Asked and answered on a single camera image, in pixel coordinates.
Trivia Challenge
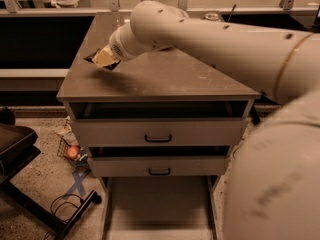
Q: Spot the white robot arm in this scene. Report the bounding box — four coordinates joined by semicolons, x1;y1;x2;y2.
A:
93;1;320;240

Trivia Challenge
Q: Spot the red apple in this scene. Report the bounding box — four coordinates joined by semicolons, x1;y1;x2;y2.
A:
66;146;80;160

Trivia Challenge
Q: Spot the black office chair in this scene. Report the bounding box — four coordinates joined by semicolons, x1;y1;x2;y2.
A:
0;106;103;240

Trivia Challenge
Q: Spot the open bottom grey drawer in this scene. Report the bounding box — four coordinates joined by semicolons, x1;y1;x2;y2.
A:
103;176;217;240

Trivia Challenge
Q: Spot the black floor cable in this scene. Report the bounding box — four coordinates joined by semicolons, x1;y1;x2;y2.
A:
43;193;86;240

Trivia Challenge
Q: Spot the black wire basket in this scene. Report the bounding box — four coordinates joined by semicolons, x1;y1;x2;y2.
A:
57;138;88;168

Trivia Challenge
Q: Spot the grey drawer cabinet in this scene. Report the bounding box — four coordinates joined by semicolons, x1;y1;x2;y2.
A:
58;13;259;240

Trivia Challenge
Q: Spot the silver soda can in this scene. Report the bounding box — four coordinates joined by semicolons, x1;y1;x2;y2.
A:
204;12;220;21

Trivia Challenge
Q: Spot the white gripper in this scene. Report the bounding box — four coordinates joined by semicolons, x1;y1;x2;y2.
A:
92;25;145;67

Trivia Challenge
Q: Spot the middle grey drawer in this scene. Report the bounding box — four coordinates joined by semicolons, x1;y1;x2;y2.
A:
88;146;230;177

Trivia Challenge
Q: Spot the top grey drawer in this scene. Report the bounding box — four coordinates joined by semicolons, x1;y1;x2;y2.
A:
68;100;250;147

